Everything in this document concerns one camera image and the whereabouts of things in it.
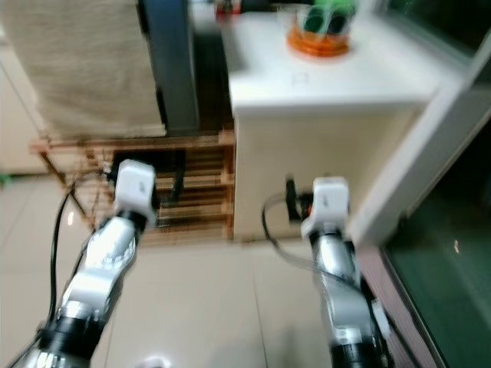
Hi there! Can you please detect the flat black box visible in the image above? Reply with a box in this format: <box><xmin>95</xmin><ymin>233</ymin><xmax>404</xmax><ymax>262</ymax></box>
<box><xmin>111</xmin><ymin>152</ymin><xmax>186</xmax><ymax>189</ymax></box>

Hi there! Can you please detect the orange bowl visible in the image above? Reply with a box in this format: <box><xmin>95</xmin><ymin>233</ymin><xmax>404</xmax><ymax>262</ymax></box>
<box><xmin>286</xmin><ymin>21</ymin><xmax>350</xmax><ymax>59</ymax></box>

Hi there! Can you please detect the wooden slatted rack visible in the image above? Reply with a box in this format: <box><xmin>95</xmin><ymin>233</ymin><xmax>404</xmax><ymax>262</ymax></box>
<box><xmin>31</xmin><ymin>129</ymin><xmax>237</xmax><ymax>248</ymax></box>

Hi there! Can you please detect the small red object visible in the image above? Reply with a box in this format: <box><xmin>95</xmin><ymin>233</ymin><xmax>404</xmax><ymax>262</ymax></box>
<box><xmin>215</xmin><ymin>2</ymin><xmax>240</xmax><ymax>21</ymax></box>

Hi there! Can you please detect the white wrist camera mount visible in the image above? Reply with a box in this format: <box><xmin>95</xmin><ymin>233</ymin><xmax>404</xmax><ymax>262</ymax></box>
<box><xmin>301</xmin><ymin>176</ymin><xmax>351</xmax><ymax>240</ymax></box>
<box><xmin>112</xmin><ymin>159</ymin><xmax>157</xmax><ymax>229</ymax></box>

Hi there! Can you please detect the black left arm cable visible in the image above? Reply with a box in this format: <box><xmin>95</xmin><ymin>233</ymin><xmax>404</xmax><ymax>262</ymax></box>
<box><xmin>50</xmin><ymin>170</ymin><xmax>120</xmax><ymax>338</ymax></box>

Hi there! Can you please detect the white cream block cabinet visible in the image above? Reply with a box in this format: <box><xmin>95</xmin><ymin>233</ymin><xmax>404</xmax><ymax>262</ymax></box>
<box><xmin>219</xmin><ymin>6</ymin><xmax>473</xmax><ymax>242</ymax></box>

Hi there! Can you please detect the beige woven hanging cloth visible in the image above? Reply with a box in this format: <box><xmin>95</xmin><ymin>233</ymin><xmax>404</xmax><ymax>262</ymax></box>
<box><xmin>0</xmin><ymin>0</ymin><xmax>168</xmax><ymax>140</ymax></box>

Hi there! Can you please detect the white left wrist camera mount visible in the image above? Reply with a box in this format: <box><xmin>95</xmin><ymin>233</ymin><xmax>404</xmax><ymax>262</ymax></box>
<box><xmin>112</xmin><ymin>159</ymin><xmax>157</xmax><ymax>229</ymax></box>

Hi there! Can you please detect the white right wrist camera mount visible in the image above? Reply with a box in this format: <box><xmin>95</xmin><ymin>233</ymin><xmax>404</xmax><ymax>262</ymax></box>
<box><xmin>301</xmin><ymin>176</ymin><xmax>351</xmax><ymax>240</ymax></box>

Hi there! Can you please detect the small dark grey fridge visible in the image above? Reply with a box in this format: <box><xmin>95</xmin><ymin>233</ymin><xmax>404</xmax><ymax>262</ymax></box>
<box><xmin>137</xmin><ymin>0</ymin><xmax>202</xmax><ymax>137</ymax></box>

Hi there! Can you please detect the dark glass door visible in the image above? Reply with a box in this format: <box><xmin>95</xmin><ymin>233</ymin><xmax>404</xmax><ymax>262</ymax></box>
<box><xmin>384</xmin><ymin>149</ymin><xmax>491</xmax><ymax>368</ymax></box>

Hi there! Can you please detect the green and black packet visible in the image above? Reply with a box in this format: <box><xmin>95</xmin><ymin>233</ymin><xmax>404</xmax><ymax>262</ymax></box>
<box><xmin>299</xmin><ymin>0</ymin><xmax>358</xmax><ymax>38</ymax></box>

